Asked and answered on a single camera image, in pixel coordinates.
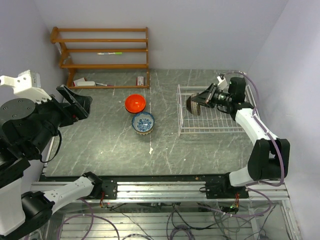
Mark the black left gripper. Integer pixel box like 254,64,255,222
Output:
27,83,93,155

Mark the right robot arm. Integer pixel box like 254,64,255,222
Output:
186,73,291,198

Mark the white wire dish rack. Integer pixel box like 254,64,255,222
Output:
176,85,245,134

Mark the aluminium rail frame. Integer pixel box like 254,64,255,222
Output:
29,181,302,240

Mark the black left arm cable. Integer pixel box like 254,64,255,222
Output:
39,129,63,164

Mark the green white pen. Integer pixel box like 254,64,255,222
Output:
97,52,123,56

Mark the brown bowl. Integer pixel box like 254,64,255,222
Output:
186,93,201,116

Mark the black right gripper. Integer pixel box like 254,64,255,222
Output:
191,83,232,109

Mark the blue patterned white bowl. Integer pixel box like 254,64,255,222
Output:
131,111,155,135

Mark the white flat box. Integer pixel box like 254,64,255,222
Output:
72,77,96,87

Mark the orange bowl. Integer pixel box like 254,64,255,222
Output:
124,94,147,114

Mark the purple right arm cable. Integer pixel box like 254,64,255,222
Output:
217,71,286,218

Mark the red white small box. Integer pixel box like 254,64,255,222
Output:
136,76,145,86

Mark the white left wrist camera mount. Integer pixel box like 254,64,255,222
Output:
0,70,52,104

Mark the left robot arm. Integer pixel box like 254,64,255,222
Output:
0,85,116,240

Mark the wooden shelf rack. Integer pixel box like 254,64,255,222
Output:
49,26,151,90

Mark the red white marker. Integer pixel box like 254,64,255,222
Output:
95,82,108,87

